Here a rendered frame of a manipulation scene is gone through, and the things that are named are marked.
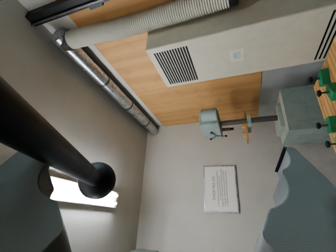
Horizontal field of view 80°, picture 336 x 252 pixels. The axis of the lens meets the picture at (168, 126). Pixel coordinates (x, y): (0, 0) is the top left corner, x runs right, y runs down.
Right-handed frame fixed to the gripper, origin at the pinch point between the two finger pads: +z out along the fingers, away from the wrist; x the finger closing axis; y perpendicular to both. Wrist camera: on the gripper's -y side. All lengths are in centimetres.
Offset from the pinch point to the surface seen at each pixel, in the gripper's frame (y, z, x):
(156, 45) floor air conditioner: 13, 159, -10
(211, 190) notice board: 204, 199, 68
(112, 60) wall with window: 35, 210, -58
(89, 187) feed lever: 7.2, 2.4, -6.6
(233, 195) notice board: 200, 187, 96
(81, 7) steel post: -11, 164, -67
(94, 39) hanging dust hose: 12, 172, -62
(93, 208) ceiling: 176, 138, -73
